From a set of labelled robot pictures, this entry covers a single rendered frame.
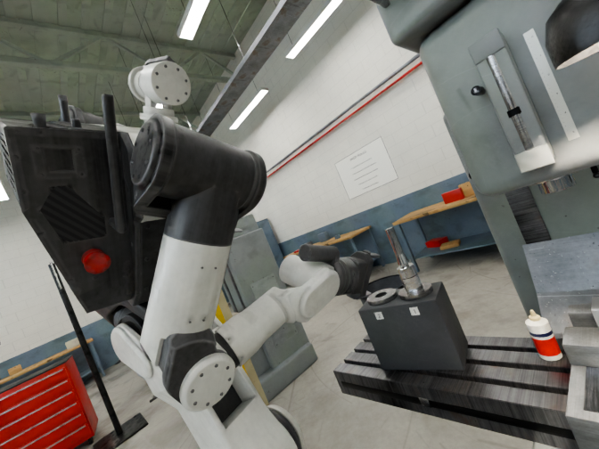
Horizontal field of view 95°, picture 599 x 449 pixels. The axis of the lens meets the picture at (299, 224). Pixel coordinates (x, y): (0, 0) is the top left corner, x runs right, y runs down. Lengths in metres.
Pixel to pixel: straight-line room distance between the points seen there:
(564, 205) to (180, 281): 0.99
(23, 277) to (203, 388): 8.82
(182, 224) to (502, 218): 0.95
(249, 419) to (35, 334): 8.55
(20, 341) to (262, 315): 8.70
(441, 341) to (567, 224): 0.50
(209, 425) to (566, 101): 0.78
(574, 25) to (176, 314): 0.52
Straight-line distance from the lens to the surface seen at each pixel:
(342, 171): 6.00
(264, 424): 0.67
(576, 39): 0.42
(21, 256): 9.27
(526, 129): 0.54
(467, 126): 0.59
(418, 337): 0.83
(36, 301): 9.10
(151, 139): 0.34
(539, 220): 1.07
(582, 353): 0.70
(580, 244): 1.08
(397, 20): 0.62
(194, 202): 0.36
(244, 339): 0.48
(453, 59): 0.61
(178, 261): 0.37
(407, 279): 0.80
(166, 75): 0.55
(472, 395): 0.79
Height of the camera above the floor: 1.39
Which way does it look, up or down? 1 degrees up
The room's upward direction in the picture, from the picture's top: 23 degrees counter-clockwise
